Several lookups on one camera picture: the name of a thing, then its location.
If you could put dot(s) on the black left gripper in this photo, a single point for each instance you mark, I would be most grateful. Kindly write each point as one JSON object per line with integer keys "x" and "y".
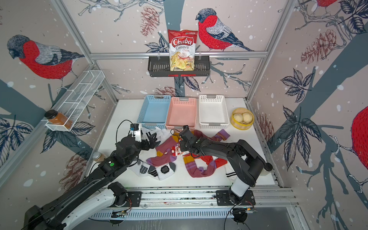
{"x": 152, "y": 142}

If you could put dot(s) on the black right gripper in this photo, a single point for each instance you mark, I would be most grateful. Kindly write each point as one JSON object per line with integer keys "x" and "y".
{"x": 182, "y": 148}

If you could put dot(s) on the red white striped sock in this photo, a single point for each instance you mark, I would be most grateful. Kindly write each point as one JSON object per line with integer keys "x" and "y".
{"x": 176, "y": 150}

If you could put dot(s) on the red santa pattern sock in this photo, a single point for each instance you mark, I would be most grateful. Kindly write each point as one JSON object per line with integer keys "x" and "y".
{"x": 219, "y": 162}

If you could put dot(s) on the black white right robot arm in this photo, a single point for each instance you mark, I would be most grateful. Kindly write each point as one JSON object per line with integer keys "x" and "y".
{"x": 245, "y": 161}

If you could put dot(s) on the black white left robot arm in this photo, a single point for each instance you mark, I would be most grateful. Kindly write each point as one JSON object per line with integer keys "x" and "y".
{"x": 94, "y": 193}

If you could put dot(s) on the blue plastic basket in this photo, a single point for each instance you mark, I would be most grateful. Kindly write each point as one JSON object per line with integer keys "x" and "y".
{"x": 154, "y": 111}

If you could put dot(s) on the pink plastic basket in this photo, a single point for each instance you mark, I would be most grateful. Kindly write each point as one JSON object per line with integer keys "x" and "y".
{"x": 182, "y": 112}

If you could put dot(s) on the white plastic basket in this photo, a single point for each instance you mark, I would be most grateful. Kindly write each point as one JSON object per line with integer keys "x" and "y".
{"x": 213, "y": 112}

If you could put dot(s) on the white black-striped sock top left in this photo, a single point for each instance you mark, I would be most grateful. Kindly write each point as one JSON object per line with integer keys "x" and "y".
{"x": 162, "y": 135}

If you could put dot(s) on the white black-striped sock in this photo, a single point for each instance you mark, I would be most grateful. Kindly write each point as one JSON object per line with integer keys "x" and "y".
{"x": 162, "y": 135}
{"x": 230, "y": 172}

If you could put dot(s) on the purple yellow sock left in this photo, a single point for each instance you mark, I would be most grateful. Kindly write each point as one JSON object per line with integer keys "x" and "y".
{"x": 164, "y": 154}

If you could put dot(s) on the purple yellow sock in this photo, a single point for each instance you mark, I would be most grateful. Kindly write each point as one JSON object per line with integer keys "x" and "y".
{"x": 164, "y": 154}
{"x": 195, "y": 171}
{"x": 222, "y": 135}

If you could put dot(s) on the purple yellow sock bottom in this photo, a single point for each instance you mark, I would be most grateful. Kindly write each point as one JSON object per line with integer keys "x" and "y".
{"x": 195, "y": 171}

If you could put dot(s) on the white grey patterned sock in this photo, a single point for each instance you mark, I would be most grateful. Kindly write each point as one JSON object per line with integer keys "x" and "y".
{"x": 143, "y": 169}

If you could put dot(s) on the purple yellow sock top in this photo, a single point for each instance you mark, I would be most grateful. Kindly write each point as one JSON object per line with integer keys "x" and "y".
{"x": 222, "y": 135}

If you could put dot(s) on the white black-striped sock right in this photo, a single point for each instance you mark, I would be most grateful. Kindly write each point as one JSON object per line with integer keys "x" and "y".
{"x": 230, "y": 172}

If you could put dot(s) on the glass jar amber contents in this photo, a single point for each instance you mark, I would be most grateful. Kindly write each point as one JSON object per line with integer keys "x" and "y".
{"x": 98, "y": 156}

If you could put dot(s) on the yellow bowl with buns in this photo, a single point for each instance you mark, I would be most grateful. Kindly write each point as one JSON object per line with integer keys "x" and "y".
{"x": 242, "y": 119}

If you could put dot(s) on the red Chuba cassava chips bag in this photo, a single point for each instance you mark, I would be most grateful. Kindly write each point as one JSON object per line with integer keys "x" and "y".
{"x": 182, "y": 47}

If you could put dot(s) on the orange spice jar black lid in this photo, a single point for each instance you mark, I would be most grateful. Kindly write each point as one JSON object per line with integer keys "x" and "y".
{"x": 57, "y": 118}

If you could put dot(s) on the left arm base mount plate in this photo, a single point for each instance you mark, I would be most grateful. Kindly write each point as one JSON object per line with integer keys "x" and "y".
{"x": 128, "y": 199}

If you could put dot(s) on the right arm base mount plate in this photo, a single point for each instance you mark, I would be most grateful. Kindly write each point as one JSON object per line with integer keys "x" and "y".
{"x": 227, "y": 198}

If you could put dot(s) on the black wall-mounted wire basket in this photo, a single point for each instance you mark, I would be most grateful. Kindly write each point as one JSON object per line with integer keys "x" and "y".
{"x": 160, "y": 67}

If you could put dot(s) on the clear acrylic wall shelf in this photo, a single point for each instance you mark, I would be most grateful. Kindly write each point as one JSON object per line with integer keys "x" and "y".
{"x": 76, "y": 99}

